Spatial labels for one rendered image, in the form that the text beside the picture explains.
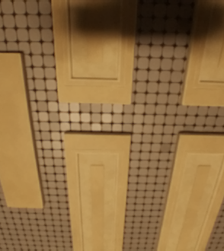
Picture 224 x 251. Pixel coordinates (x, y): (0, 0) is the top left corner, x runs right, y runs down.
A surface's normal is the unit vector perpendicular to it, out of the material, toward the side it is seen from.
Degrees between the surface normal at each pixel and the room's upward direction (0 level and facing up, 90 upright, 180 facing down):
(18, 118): 0
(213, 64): 11
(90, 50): 0
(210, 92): 0
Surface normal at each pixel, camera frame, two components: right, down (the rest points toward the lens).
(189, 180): -0.19, 0.35
